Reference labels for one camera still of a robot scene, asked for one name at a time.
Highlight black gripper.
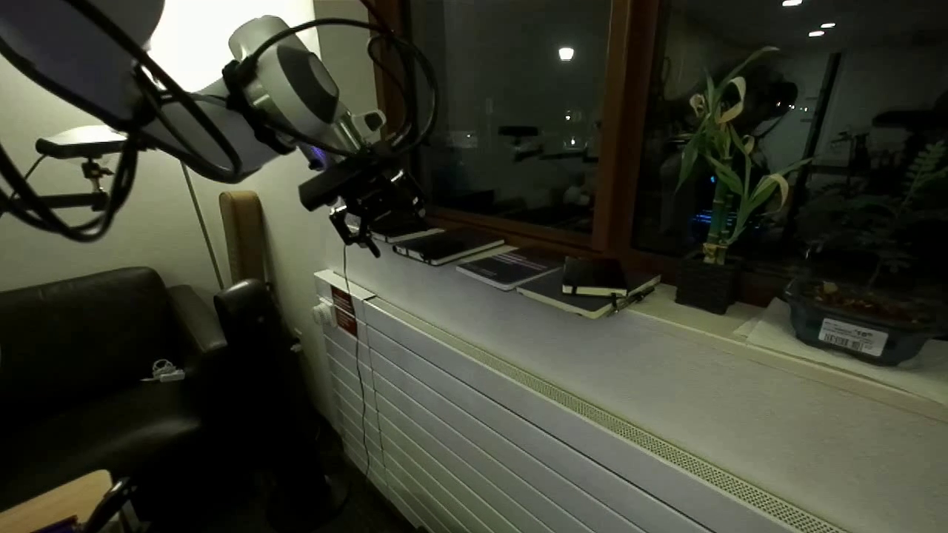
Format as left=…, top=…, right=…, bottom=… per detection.
left=301, top=157, right=423, bottom=253

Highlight black keyboard-like device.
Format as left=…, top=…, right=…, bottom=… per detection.
left=395, top=228, right=500, bottom=266

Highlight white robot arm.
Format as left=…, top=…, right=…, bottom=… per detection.
left=0, top=0, right=437, bottom=247

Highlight red warning sticker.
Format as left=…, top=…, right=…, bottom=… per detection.
left=332, top=287, right=358, bottom=339

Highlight wooden panel board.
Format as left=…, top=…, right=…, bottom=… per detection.
left=221, top=189, right=271, bottom=281

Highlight black notebook on sill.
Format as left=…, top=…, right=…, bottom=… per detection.
left=459, top=254, right=554, bottom=291

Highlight white slatted radiator cover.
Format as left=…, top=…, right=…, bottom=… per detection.
left=317, top=271, right=835, bottom=533

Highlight black book white edges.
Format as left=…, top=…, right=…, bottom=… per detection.
left=518, top=259, right=660, bottom=321

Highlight black leather armchair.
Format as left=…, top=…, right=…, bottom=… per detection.
left=0, top=266, right=332, bottom=533

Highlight wide dark planter box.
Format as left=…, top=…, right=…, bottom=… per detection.
left=785, top=253, right=946, bottom=368

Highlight black power cable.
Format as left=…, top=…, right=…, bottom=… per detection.
left=342, top=241, right=383, bottom=478

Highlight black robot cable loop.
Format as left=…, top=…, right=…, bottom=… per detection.
left=0, top=0, right=446, bottom=247

